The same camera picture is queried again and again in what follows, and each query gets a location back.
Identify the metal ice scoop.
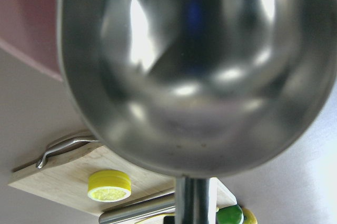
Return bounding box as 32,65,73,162
57,0,336,223

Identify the pink bowl with ice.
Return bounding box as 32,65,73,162
1,0,62,81

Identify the half lemon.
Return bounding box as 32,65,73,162
87,170,132,202

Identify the wooden cutting board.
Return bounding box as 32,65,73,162
7,130,237,216

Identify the green lime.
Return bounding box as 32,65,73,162
216,205,244,224

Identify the whole lemon far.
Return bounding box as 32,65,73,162
242,207,258,224

